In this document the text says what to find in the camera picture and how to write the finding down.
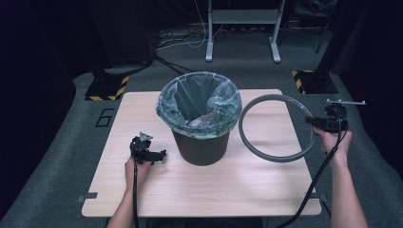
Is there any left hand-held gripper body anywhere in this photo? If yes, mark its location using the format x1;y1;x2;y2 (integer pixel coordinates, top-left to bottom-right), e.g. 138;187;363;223
129;131;160;164

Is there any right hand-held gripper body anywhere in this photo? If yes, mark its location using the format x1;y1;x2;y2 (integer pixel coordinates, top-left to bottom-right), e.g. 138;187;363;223
318;98;367;134

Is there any dark brown ribbed trash bin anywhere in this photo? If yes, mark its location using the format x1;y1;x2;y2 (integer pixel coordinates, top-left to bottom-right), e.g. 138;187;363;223
170;126;231;167

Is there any grey plastic bin ring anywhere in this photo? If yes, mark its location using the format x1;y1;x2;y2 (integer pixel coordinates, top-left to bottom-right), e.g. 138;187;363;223
238;93;317;163

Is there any person's right hand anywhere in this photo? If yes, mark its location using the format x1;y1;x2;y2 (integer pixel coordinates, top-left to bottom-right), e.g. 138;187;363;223
313;126;354;160

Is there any person's left hand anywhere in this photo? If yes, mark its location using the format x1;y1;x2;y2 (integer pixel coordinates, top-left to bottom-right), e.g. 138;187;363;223
124;155;154;192

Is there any black yellow striped stand base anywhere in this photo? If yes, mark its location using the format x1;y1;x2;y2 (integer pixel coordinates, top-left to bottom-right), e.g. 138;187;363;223
84;70;131;102
291;68;339;96

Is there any crumpled paper waste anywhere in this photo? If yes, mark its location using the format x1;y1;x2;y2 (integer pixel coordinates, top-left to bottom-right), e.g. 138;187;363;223
189;111;217;128

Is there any translucent plastic trash bag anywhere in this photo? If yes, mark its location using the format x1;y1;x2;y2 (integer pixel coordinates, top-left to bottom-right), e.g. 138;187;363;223
155;71;243;140

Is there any grey tape strip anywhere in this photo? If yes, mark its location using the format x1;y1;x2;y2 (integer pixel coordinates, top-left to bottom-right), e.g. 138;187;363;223
76;191;99;204

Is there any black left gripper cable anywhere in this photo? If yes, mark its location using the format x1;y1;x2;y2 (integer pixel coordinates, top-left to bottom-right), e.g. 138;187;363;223
131;157;141;228

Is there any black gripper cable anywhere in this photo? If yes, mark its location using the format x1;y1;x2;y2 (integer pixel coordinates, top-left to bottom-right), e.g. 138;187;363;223
131;157;141;228
275;116;344;228

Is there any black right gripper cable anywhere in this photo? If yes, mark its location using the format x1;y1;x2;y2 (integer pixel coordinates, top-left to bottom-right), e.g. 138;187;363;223
275;116;344;228

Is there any black floor cable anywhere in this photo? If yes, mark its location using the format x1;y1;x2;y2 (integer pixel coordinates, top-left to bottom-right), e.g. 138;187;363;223
153;51;197;75

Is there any white floor cable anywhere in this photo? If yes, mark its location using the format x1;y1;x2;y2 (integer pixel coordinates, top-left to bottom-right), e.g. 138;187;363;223
155;0;211;51

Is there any white metal desk frame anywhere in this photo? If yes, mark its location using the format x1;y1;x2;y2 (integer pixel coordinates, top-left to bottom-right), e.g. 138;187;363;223
204;0;282;64

